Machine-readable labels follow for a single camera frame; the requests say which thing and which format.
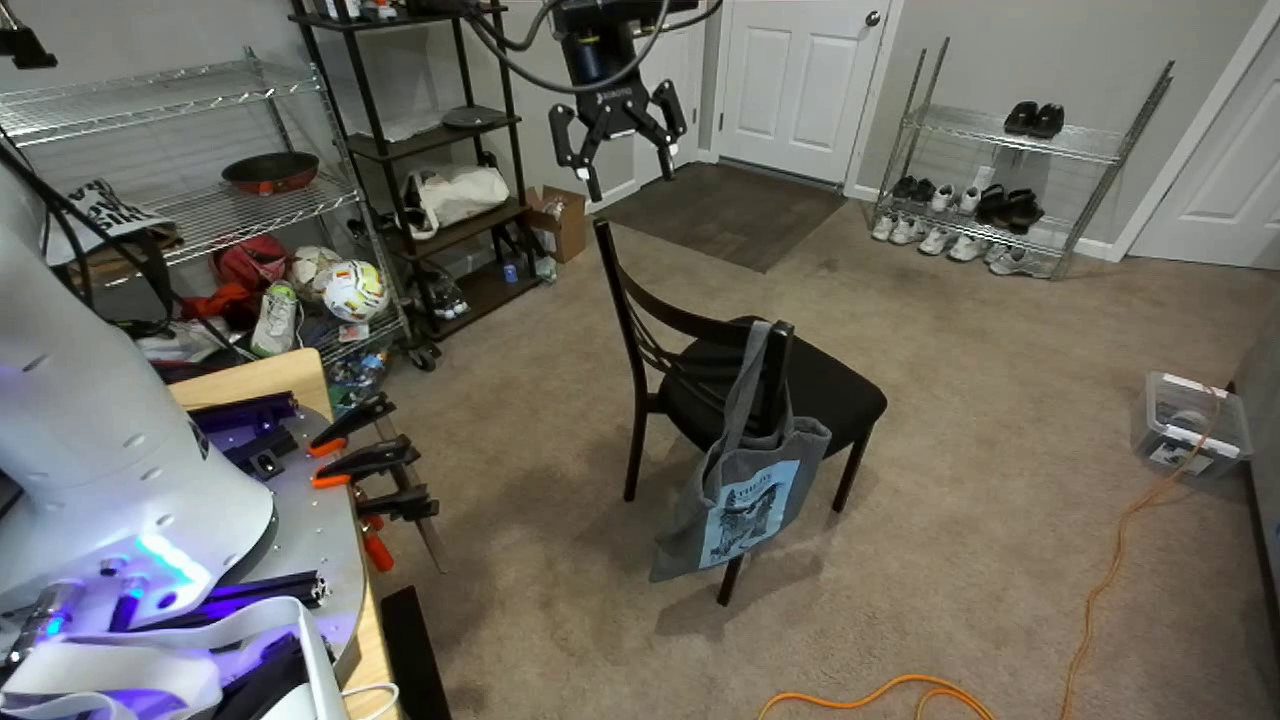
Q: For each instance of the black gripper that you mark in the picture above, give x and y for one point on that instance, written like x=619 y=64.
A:
x=600 y=54

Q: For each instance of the grey tote bag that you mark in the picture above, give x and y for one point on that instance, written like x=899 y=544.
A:
x=747 y=514

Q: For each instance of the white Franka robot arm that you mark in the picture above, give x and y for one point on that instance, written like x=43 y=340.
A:
x=107 y=441

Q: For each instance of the black wooden chair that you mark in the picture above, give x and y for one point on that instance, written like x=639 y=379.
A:
x=823 y=385

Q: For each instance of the red bag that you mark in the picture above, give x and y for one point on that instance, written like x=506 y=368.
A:
x=245 y=267

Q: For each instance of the white interior door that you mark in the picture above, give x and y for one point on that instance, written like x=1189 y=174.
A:
x=683 y=92
x=1222 y=162

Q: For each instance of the brown cardboard box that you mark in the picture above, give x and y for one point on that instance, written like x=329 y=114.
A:
x=560 y=226

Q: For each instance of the brown door mat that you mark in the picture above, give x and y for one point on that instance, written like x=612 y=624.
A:
x=733 y=208

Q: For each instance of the black round plate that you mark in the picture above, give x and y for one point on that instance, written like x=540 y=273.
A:
x=477 y=118

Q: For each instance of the white rolled cloth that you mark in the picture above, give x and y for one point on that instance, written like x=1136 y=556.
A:
x=460 y=195

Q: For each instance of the white six-panel entry door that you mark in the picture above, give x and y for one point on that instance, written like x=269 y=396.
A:
x=802 y=85

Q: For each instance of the black metal shelf unit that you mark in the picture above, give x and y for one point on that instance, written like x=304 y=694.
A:
x=403 y=143

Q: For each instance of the black white sneaker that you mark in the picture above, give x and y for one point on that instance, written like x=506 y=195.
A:
x=442 y=298

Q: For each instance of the round metal door knob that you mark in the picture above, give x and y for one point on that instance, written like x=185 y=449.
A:
x=875 y=17

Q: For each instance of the white green soccer ball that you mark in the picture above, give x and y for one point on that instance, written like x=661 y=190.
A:
x=354 y=289

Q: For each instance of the white pink ball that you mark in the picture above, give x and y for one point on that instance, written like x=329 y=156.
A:
x=308 y=267

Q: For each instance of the white high-top sneaker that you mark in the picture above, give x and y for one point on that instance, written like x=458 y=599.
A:
x=960 y=195

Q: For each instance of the dark red pan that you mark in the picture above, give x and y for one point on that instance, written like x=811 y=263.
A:
x=269 y=174

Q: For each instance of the white green bottle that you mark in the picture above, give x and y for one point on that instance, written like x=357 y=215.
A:
x=274 y=318

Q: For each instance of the black orange bar clamp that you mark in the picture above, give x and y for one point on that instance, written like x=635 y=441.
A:
x=399 y=511
x=354 y=425
x=372 y=461

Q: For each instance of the black slip-on shoe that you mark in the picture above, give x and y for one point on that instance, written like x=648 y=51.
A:
x=1049 y=122
x=1020 y=118

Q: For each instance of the purple black printed part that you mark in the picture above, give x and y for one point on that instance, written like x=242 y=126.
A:
x=245 y=432

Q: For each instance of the grey robot mounting plate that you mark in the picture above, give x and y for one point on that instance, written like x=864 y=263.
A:
x=320 y=544

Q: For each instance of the clear plastic storage box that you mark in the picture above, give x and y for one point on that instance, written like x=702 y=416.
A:
x=1193 y=425

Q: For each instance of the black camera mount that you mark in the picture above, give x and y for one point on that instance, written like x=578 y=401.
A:
x=25 y=51

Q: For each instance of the white plastic bracket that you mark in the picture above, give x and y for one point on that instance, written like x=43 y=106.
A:
x=82 y=665

